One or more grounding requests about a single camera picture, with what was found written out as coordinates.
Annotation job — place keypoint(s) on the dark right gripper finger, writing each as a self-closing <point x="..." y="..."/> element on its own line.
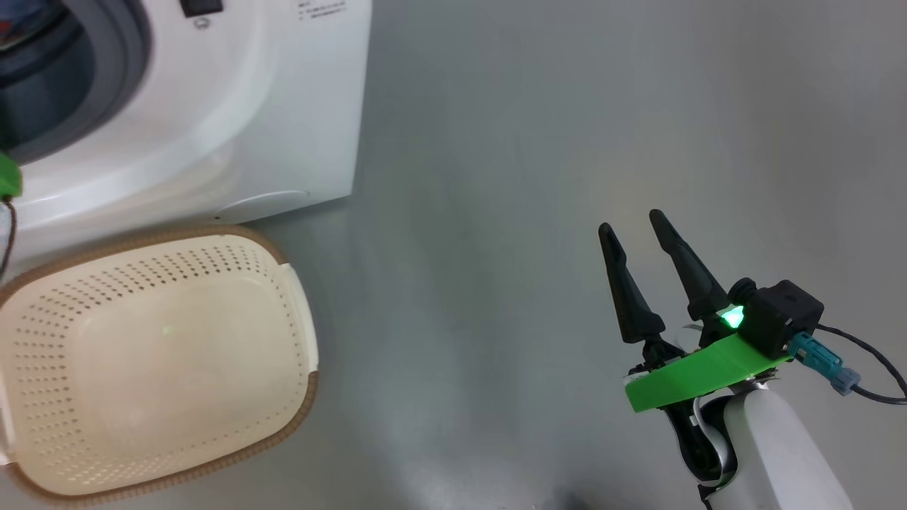
<point x="627" y="297"/>
<point x="691" y="276"/>

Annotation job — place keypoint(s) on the grey rubber door seal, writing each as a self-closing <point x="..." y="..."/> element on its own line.
<point x="120" y="71"/>

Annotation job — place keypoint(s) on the right gripper body green plate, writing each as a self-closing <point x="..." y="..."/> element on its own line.
<point x="694" y="375"/>

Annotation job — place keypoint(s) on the cream perforated laundry basket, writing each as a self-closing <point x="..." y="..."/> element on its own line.
<point x="156" y="354"/>

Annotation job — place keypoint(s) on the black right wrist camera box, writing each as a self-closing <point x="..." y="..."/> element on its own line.
<point x="783" y="315"/>

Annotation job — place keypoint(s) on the printed text label on washer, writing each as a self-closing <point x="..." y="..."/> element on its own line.
<point x="322" y="7"/>

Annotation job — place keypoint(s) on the round drain filter cover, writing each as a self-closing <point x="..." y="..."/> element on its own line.
<point x="262" y="205"/>

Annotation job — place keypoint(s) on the left gripper body green plate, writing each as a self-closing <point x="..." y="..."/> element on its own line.
<point x="8" y="176"/>

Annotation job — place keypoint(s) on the white front-load washing machine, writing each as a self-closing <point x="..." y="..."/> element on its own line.
<point x="269" y="106"/>

